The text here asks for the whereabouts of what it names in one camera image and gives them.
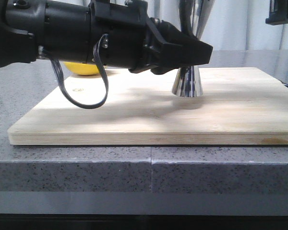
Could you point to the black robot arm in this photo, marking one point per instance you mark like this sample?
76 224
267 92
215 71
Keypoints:
69 32

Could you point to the grey curtain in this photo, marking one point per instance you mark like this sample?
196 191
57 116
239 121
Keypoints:
240 25

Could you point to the yellow lemon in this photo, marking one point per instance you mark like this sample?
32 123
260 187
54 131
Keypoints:
82 69

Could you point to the wooden cutting board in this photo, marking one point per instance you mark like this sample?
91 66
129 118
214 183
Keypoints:
240 106

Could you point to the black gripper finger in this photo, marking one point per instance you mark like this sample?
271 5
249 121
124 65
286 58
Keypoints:
180 50
278 12

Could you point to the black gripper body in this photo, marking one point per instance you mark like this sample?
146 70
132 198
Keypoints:
125 37

